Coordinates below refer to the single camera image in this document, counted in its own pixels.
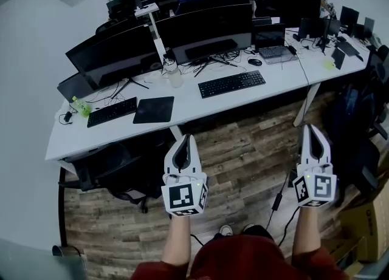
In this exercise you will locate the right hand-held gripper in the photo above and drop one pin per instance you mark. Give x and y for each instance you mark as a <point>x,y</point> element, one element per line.
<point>320,186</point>

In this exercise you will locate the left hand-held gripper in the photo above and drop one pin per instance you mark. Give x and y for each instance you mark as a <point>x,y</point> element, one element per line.
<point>179,196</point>

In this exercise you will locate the large black keyboard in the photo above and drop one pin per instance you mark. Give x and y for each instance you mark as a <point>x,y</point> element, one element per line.
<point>232,84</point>

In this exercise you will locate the person's left forearm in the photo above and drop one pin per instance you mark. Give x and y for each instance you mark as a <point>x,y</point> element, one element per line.
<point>177,239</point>

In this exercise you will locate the person's right forearm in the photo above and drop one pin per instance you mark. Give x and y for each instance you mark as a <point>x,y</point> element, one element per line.
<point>305,233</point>

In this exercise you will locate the small black keyboard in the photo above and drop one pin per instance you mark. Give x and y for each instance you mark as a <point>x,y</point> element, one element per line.
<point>112,112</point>

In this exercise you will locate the black office chair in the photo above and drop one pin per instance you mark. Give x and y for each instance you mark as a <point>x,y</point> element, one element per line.
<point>112,169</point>
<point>358,121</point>

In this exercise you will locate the black mouse pad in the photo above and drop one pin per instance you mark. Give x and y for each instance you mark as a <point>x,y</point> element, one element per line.
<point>153,110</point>

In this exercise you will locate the black floor power brick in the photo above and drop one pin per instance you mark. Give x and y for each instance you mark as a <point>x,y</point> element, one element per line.
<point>277,201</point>

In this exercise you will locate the person's left shoe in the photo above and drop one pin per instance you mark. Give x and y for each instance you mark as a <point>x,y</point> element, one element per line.
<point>225,230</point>

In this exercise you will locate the person's shoe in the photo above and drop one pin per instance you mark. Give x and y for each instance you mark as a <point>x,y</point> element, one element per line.
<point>225,230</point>
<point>248,227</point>

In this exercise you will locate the pale green container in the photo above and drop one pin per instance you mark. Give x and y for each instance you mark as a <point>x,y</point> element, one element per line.
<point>329,64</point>

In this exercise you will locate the cardboard box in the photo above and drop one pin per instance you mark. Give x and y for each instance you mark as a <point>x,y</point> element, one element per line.
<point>370,221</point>

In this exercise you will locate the person's right shoe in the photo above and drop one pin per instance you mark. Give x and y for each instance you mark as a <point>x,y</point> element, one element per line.
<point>248,227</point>

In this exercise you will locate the black standing tablet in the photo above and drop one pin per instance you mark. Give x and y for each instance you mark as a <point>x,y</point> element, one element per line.
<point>338,57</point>

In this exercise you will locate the person's black trousers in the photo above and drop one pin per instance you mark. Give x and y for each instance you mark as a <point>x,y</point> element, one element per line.
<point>255,233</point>

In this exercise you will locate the black power adapter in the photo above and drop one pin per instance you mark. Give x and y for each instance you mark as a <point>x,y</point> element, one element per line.
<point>291,49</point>

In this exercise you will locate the black computer mouse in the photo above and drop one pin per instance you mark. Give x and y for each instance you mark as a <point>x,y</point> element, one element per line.
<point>254,62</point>

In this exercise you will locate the grey open laptop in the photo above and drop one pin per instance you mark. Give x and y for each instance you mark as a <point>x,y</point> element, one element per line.
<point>275,48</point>

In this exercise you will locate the green drink bottle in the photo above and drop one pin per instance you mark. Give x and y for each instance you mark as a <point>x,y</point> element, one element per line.
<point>81,107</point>

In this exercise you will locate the black tripod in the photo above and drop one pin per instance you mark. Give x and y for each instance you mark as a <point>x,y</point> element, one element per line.
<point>323,37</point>

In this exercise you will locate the person's red shirt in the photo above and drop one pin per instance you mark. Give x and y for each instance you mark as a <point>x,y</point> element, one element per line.
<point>243,260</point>

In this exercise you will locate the flat black monitor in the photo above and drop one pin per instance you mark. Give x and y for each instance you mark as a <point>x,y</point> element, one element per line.
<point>112,57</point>

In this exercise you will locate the wide curved black monitor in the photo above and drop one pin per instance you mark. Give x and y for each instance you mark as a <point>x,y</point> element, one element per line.
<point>206,32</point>

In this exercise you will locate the black monitor back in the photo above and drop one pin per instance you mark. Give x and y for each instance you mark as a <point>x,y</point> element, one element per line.
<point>127,23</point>
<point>212,1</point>
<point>288,10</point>

